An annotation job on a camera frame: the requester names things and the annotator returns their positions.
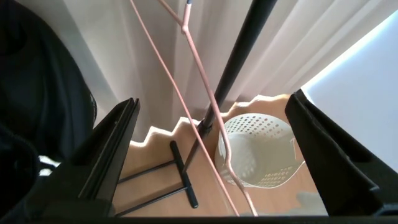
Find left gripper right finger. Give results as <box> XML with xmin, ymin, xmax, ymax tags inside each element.
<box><xmin>285</xmin><ymin>88</ymin><xmax>398</xmax><ymax>217</ymax></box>

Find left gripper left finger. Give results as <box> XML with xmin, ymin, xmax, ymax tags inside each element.
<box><xmin>37</xmin><ymin>98</ymin><xmax>141</xmax><ymax>218</ymax></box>

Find black shorts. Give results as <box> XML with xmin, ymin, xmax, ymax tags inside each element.
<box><xmin>0</xmin><ymin>0</ymin><xmax>97</xmax><ymax>215</ymax></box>

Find pink clothes hanger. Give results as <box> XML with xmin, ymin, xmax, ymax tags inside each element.
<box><xmin>129</xmin><ymin>0</ymin><xmax>259</xmax><ymax>217</ymax></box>

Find white laundry basket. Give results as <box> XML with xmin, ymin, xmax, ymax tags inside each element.
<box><xmin>214</xmin><ymin>113</ymin><xmax>307</xmax><ymax>189</ymax></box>

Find black clothes rack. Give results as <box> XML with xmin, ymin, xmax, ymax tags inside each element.
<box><xmin>116</xmin><ymin>0</ymin><xmax>277</xmax><ymax>218</ymax></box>

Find beige curtain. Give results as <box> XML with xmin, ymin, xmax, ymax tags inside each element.
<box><xmin>18</xmin><ymin>0</ymin><xmax>398</xmax><ymax>144</ymax></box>

